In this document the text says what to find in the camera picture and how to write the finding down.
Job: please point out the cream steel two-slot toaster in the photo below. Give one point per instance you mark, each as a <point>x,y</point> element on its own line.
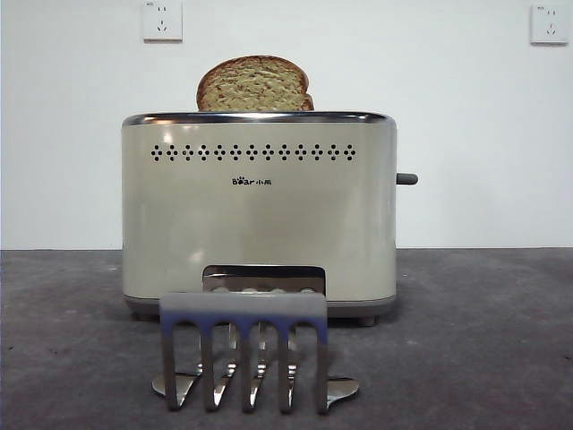
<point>268,224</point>

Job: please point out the stainless steel toast rack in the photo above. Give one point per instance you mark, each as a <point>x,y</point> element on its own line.
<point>242,307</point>

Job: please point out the toasted bread slice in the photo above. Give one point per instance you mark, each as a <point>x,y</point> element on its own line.
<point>253,87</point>

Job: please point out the white wall socket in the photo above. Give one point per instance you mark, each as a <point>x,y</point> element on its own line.
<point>163,20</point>
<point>549,24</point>

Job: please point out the grey toaster lever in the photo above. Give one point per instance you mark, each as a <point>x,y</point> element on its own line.
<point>408,179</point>

